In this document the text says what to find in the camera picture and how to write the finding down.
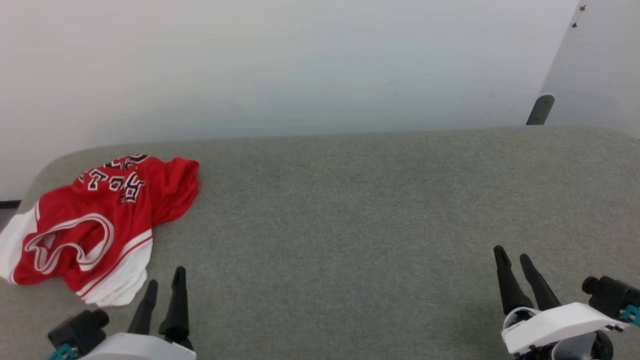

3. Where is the red and white jersey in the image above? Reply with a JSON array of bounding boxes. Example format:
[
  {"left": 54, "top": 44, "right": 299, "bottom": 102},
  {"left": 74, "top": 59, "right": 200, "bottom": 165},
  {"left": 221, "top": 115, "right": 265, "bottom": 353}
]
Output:
[{"left": 0, "top": 154, "right": 200, "bottom": 307}]

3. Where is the white door panel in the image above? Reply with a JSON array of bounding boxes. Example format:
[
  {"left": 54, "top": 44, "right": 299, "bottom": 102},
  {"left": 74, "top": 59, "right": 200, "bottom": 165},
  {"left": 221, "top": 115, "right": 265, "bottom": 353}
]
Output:
[{"left": 540, "top": 0, "right": 640, "bottom": 138}]

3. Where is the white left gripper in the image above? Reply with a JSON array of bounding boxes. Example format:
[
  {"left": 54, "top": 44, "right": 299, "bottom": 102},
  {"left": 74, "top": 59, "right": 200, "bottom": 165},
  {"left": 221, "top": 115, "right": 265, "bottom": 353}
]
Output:
[{"left": 80, "top": 266, "right": 197, "bottom": 360}]

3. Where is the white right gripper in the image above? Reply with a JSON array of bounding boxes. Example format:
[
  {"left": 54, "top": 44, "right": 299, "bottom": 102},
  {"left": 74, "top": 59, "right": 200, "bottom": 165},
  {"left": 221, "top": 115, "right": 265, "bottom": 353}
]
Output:
[{"left": 493, "top": 245, "right": 628, "bottom": 360}]

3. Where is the dark grey metal bracket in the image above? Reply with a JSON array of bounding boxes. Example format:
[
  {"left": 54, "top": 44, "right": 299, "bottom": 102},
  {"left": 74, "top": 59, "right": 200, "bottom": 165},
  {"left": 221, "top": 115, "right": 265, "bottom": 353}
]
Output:
[{"left": 526, "top": 94, "right": 556, "bottom": 126}]

